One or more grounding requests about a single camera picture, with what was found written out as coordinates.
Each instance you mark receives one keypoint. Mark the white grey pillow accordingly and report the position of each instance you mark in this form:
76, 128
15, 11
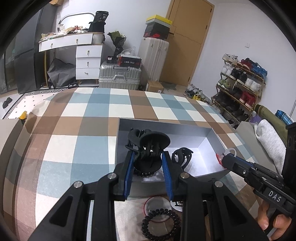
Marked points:
271, 142

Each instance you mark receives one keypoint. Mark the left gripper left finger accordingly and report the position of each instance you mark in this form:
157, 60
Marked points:
68, 219

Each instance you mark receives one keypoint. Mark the silver lying suitcase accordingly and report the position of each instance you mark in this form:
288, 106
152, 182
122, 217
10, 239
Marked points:
115, 76

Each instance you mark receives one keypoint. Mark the black bag on desk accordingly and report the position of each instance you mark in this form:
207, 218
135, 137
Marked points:
98, 24

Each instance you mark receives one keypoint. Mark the grey cardboard box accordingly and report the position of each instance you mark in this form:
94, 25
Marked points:
202, 141

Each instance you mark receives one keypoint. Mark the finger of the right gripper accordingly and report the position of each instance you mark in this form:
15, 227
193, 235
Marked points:
242, 171
230, 160

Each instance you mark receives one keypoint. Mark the green flower bouquet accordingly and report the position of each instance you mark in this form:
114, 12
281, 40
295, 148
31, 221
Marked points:
118, 41

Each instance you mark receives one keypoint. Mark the black red box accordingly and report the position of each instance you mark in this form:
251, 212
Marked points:
129, 61

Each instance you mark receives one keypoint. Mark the olive green blanket roll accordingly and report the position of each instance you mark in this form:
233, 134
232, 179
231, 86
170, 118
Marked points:
278, 124

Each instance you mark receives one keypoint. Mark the small black hair claw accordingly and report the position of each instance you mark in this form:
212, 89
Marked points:
182, 157

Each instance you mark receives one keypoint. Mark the dark grey refrigerator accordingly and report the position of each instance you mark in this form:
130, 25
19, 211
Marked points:
29, 61

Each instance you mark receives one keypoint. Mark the blue plaid cloth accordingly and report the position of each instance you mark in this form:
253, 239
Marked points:
285, 118

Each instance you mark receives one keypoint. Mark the stacked shoe boxes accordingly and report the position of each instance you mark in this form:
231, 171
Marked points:
157, 27

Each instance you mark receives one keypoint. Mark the white desk with drawers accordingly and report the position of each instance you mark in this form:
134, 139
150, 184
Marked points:
89, 51

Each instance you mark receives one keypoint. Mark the checkered bed blanket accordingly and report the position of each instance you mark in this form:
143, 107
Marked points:
71, 136

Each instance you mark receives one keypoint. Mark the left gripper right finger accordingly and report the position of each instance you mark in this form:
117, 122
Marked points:
209, 208

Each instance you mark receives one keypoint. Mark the large black hair claw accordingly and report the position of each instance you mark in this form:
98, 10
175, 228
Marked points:
148, 147

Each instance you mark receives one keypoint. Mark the white upright suitcase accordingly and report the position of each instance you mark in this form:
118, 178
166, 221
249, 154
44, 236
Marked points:
153, 54

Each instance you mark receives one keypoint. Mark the wooden door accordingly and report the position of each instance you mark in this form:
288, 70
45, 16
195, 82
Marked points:
190, 22

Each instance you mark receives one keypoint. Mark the shoe rack with shoes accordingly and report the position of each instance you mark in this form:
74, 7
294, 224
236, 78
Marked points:
239, 89

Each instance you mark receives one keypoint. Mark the small clear red clip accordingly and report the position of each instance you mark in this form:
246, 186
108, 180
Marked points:
225, 153

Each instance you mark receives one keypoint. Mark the small cardboard box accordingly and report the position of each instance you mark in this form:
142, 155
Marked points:
154, 86

